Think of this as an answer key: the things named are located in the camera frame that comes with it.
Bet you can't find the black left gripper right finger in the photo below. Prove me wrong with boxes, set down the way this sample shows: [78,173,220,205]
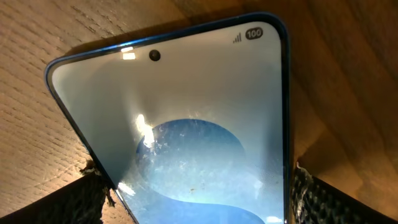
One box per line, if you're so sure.
[291,164,397,224]

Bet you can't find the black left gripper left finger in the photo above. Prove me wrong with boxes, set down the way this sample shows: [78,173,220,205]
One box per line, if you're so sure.
[1,160,115,224]

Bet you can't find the blue Galaxy smartphone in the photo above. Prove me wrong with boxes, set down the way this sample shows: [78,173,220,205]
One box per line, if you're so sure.
[44,12,292,223]

